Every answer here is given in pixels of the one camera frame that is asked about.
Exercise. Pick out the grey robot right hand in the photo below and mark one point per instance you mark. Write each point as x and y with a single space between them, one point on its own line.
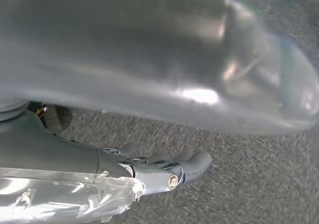
124 50

